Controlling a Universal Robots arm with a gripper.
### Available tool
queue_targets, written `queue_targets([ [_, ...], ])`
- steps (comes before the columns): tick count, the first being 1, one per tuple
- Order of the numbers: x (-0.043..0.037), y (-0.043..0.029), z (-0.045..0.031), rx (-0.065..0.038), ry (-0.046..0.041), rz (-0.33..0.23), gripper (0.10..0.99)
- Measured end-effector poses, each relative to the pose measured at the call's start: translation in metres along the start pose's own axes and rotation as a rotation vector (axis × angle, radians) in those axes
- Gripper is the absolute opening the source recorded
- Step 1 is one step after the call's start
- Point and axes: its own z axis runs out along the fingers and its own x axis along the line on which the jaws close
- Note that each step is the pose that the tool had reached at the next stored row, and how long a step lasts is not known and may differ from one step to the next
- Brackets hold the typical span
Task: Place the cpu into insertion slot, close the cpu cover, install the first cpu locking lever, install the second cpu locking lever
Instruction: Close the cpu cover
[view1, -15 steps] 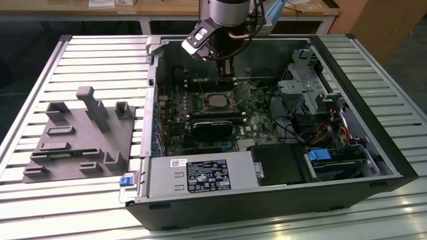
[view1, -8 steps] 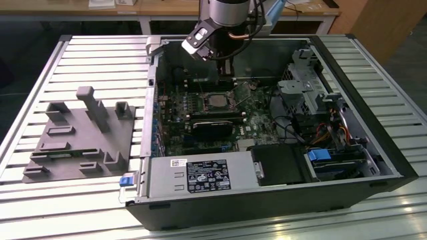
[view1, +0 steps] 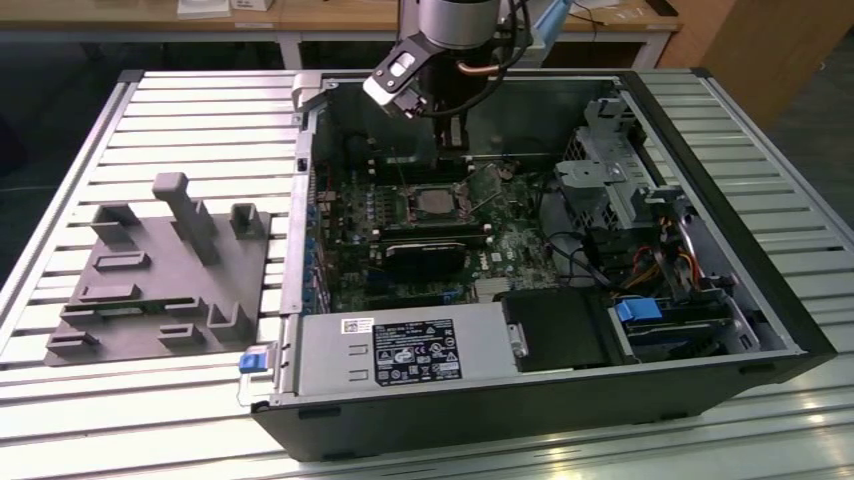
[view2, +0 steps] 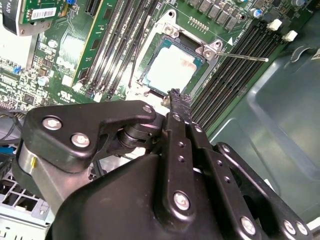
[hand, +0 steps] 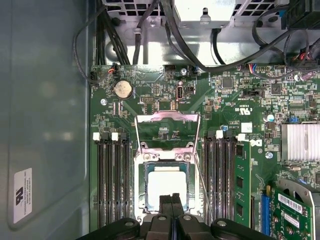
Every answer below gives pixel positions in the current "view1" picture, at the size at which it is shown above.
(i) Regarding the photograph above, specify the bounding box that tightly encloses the silver square CPU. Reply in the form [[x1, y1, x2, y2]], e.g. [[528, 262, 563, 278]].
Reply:
[[416, 188, 459, 214]]

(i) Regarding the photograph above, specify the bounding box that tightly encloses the metal socket cover frame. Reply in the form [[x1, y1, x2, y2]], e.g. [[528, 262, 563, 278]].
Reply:
[[458, 163, 506, 221]]

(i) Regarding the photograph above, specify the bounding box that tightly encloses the black RAM slot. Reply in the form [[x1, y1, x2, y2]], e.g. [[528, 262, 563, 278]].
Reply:
[[380, 225, 487, 236], [370, 152, 442, 182], [376, 233, 490, 245]]

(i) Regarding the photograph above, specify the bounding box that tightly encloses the CPU socket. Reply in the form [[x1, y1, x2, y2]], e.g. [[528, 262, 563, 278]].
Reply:
[[398, 183, 474, 225]]

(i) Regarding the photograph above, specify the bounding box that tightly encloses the black plastic drive cover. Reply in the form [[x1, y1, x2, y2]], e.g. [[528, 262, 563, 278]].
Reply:
[[498, 288, 626, 374]]

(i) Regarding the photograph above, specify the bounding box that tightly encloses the long wooden desk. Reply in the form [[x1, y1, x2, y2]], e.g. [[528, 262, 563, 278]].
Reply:
[[0, 0, 682, 71]]

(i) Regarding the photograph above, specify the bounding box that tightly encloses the silver metal disk bay cage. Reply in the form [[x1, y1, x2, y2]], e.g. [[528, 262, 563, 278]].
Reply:
[[551, 97, 689, 231]]

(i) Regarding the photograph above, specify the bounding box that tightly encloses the green motherboard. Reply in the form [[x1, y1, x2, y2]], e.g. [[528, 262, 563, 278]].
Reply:
[[303, 154, 575, 314]]

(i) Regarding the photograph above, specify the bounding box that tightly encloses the black graphics card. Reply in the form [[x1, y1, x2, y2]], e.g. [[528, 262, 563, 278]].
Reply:
[[372, 238, 472, 284]]

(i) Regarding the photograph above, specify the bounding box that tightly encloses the brown wooden cabinet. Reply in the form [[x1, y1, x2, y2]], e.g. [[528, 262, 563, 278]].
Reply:
[[657, 0, 854, 129]]

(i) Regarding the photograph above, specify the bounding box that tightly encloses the blue disk carrier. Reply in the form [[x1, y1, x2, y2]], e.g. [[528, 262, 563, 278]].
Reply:
[[614, 298, 663, 327]]

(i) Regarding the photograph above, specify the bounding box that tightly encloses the silver power supply unit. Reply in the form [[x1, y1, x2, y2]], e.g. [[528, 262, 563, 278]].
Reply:
[[292, 299, 528, 396]]

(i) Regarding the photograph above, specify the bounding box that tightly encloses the grey plastic parts rack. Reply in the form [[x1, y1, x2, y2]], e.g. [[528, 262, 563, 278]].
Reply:
[[40, 171, 275, 369]]

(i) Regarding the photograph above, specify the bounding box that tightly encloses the black open PC case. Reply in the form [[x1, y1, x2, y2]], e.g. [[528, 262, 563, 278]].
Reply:
[[250, 67, 841, 464]]

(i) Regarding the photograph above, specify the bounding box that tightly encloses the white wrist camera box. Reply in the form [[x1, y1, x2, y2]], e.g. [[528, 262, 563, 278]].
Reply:
[[363, 37, 435, 120]]

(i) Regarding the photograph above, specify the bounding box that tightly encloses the thin black data cable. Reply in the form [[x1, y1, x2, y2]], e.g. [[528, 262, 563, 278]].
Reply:
[[544, 233, 616, 292]]

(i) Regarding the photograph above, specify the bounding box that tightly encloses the yellow orange wire bundle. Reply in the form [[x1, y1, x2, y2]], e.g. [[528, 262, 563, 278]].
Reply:
[[630, 212, 706, 301]]

